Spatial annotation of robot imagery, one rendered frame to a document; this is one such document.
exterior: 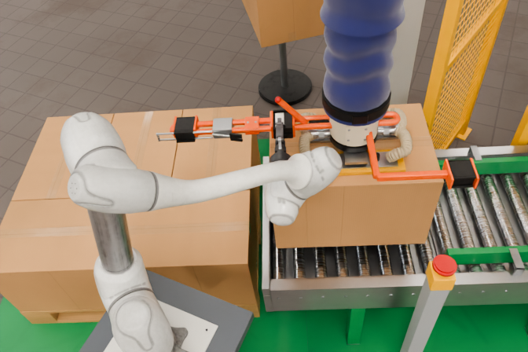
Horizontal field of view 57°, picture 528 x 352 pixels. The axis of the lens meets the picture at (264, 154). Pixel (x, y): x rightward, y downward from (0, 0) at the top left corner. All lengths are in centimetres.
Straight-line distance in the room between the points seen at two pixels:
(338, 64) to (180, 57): 277
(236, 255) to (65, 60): 283
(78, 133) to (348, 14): 75
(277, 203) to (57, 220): 135
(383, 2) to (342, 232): 96
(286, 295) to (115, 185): 109
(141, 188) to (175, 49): 316
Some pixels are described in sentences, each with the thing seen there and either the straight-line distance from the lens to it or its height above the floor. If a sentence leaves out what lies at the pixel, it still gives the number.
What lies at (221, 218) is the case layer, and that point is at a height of 54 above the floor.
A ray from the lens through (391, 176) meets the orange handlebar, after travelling 157.
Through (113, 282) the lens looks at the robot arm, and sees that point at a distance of 163.
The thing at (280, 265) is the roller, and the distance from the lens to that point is 210.
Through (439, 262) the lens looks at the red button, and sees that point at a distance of 159.
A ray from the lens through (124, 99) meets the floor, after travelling 388.
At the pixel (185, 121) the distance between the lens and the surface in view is 177.
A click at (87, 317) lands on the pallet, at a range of 282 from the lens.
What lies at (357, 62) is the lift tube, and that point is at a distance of 145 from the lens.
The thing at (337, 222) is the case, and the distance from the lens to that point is 189.
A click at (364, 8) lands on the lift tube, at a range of 133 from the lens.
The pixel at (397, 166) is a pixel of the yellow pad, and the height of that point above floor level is 106.
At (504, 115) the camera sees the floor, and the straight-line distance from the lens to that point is 365.
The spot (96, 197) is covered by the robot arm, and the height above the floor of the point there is 156.
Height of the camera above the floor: 238
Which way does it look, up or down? 48 degrees down
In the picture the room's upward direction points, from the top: 7 degrees counter-clockwise
